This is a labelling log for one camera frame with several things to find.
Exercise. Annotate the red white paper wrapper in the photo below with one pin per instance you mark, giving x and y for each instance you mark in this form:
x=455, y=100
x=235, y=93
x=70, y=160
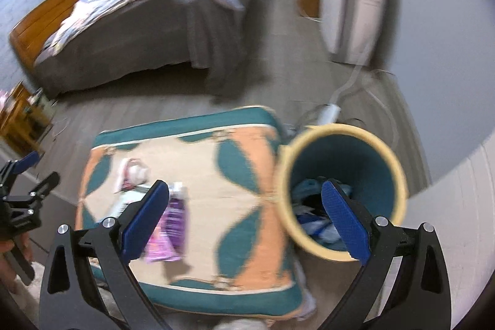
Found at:
x=130, y=186

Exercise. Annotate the white power strip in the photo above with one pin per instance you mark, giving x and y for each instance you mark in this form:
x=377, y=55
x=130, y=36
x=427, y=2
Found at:
x=328, y=115

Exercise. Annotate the purple snack wrapper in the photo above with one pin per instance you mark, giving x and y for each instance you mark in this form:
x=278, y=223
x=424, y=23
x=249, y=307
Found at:
x=167, y=242

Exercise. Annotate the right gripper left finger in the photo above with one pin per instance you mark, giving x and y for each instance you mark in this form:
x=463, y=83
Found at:
x=69, y=297

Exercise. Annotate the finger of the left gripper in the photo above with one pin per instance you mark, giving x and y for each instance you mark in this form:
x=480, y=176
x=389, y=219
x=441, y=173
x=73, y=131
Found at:
x=22, y=165
x=46, y=186

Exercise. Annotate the person's left hand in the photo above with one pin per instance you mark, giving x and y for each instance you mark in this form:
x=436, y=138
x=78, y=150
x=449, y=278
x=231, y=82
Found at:
x=16, y=258

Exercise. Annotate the yellow teal trash bin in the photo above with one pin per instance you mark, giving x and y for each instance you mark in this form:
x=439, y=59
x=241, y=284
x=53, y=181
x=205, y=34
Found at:
x=365, y=168

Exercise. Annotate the teal orange patterned cushion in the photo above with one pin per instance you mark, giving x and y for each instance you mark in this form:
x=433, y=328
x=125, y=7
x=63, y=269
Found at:
x=237, y=259

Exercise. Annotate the wooden nightstand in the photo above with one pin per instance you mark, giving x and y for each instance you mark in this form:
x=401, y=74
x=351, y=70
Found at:
x=23, y=125

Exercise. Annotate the bed with grey cover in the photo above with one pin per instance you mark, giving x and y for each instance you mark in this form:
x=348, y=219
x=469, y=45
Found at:
x=147, y=35

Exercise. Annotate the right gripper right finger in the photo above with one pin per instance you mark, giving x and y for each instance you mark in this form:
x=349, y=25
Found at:
x=420, y=296

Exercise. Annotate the white air purifier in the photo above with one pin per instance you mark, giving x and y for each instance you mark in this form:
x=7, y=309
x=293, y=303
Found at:
x=350, y=29

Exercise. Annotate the wooden headboard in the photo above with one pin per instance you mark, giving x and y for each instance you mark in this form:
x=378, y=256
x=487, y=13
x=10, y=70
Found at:
x=30, y=34

